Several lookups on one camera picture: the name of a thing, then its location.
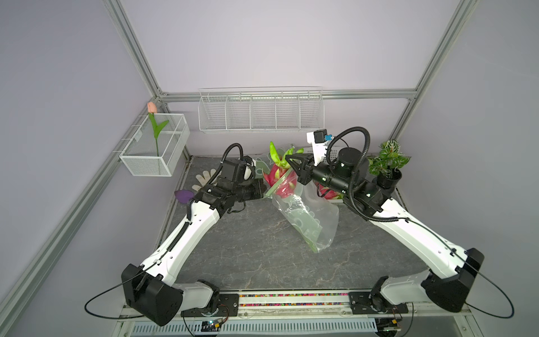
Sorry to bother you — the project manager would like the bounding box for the dragon fruit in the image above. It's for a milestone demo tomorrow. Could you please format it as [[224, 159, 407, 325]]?
[[264, 142, 304, 198]]

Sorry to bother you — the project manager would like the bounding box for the zip-top bag green print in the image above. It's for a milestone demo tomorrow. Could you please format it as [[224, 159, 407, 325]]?
[[265, 170, 339, 253], [252, 153, 274, 178]]

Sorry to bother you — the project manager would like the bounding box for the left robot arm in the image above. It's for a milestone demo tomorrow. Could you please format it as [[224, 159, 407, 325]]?
[[119, 143, 266, 327]]

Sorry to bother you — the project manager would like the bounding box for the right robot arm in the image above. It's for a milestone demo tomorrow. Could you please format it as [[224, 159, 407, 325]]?
[[284, 126, 484, 313]]

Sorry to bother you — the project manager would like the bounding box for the white plastic basket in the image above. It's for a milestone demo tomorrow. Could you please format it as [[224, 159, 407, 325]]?
[[300, 146, 350, 205]]

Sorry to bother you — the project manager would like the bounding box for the white knit glove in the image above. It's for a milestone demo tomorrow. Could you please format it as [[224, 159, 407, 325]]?
[[192, 168, 216, 192]]

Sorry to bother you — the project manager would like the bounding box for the potted green plant black vase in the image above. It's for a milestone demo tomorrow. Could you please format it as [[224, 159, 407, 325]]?
[[369, 140, 411, 190]]

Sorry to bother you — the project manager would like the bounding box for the purple pink spatula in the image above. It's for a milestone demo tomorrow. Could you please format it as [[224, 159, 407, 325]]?
[[174, 190, 195, 204]]

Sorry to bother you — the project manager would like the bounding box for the artificial pink tulip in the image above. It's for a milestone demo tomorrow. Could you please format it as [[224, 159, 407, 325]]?
[[147, 102, 169, 156]]

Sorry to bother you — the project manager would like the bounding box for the white wire wall shelf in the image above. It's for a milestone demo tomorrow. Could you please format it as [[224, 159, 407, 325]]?
[[198, 86, 325, 133]]

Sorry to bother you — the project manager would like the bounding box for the white mesh wall box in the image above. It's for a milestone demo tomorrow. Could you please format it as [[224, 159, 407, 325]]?
[[119, 113, 189, 177]]

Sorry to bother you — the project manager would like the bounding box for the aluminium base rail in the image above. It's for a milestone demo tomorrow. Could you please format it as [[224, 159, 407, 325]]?
[[117, 288, 472, 323]]

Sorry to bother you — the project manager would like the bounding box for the white vented cable duct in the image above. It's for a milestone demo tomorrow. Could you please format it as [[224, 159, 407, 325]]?
[[127, 318, 378, 336]]

